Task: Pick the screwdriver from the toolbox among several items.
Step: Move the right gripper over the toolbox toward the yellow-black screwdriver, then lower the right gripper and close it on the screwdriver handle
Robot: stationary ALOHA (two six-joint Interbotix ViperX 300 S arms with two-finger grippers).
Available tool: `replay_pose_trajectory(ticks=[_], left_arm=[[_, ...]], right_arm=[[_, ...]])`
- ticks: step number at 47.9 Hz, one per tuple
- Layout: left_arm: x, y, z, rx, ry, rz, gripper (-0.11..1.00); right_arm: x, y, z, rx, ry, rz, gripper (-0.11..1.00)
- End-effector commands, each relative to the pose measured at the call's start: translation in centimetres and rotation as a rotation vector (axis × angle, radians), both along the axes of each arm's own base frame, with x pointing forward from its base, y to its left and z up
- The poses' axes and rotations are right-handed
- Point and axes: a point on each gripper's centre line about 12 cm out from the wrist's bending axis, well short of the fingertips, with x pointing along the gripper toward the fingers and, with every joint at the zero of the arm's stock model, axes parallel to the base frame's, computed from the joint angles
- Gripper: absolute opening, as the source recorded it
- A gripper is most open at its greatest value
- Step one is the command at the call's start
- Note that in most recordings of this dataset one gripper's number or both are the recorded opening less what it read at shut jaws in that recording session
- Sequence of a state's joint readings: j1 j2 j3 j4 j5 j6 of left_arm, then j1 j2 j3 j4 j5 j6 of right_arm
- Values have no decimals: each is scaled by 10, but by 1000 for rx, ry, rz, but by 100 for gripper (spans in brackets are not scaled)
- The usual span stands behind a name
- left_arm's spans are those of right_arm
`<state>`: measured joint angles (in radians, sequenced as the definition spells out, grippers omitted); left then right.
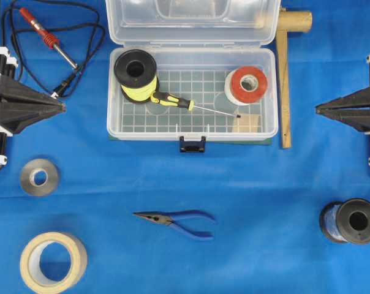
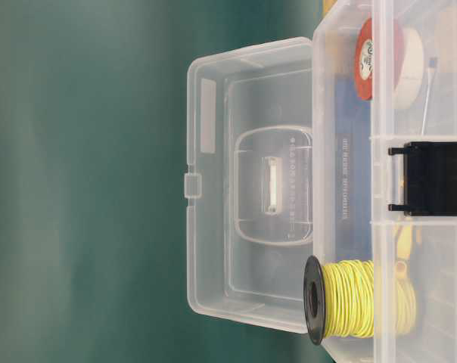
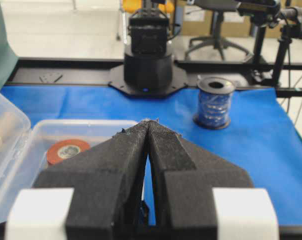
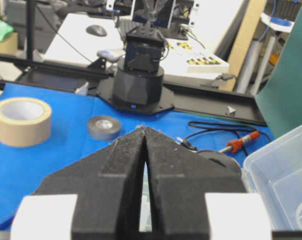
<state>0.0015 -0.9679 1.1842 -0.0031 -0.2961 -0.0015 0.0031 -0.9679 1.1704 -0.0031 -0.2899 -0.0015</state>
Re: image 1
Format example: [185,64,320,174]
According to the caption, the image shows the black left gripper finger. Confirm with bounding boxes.
[0,74,66,110]
[0,105,66,135]

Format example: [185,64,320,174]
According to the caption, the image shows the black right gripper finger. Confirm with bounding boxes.
[316,87,370,110]
[315,109,370,133]

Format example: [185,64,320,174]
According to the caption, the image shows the clear plastic toolbox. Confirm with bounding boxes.
[106,1,281,151]

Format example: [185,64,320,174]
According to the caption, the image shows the red soldering iron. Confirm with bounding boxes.
[19,7,78,69]

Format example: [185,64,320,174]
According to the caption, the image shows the grey tape roll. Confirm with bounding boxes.
[20,159,59,197]

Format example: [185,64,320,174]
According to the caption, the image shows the wooden mallet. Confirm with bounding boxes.
[275,8,312,149]

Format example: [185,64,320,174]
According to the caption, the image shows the blue table cloth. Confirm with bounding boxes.
[0,1,370,293]

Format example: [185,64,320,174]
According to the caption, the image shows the red white tape roll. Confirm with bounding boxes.
[224,66,268,106]

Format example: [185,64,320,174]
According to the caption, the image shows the beige masking tape roll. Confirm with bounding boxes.
[20,232,88,293]

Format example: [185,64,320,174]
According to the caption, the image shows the black soldering iron cable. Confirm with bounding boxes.
[0,0,102,99]

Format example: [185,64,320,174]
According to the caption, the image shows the blue wire spool black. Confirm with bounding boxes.
[319,198,370,245]

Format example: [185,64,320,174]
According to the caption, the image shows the yellow wire spool black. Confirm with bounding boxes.
[114,49,159,104]

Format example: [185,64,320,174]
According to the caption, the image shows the yellow black handled screwdriver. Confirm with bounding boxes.
[150,91,241,118]

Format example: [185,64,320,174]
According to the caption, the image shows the blue handled needle-nose pliers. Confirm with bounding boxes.
[132,209,216,240]

